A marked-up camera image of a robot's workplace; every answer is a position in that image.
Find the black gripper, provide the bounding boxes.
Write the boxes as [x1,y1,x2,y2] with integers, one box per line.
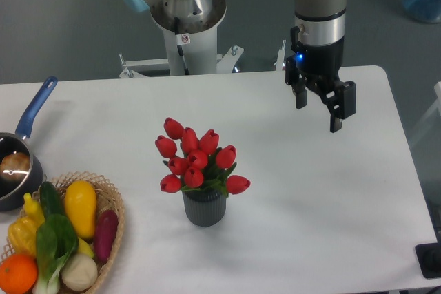
[285,26,356,133]

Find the red tulip bouquet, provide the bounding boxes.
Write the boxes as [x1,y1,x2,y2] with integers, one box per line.
[155,117,251,197]

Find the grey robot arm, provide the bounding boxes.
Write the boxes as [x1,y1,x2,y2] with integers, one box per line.
[123,0,356,132]

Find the grey ribbed vase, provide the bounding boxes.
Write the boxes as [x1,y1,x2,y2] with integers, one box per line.
[183,190,227,227]

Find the black device at edge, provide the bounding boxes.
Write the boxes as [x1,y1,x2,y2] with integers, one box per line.
[415,243,440,279]

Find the purple eggplant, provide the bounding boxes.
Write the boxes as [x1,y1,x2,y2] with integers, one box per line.
[93,210,119,262]

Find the yellow squash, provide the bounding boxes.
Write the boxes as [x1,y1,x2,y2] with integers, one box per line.
[64,180,97,240]

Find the yellow banana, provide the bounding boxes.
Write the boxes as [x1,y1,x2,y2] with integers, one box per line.
[77,238,94,258]

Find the green cucumber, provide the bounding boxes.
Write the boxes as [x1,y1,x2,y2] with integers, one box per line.
[39,181,66,218]

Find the beige garlic bulb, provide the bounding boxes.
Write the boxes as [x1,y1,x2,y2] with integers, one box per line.
[61,253,98,291]

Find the green bok choy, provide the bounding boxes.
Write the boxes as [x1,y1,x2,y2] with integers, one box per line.
[32,213,80,294]

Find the bread roll in pan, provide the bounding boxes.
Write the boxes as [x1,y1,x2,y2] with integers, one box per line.
[1,152,30,182]

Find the small yellow pepper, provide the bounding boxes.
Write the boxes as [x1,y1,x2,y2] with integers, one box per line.
[23,193,45,227]

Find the yellow bell pepper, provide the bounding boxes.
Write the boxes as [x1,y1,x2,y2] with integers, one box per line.
[8,216,37,258]

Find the orange fruit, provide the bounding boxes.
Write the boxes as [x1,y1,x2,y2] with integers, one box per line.
[1,254,38,293]

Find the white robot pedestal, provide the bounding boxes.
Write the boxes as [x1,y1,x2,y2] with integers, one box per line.
[119,0,244,78]

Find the black cable on pedestal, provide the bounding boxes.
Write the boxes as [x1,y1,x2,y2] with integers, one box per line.
[173,17,190,76]

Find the blue handled saucepan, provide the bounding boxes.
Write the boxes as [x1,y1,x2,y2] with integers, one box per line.
[1,76,58,212]

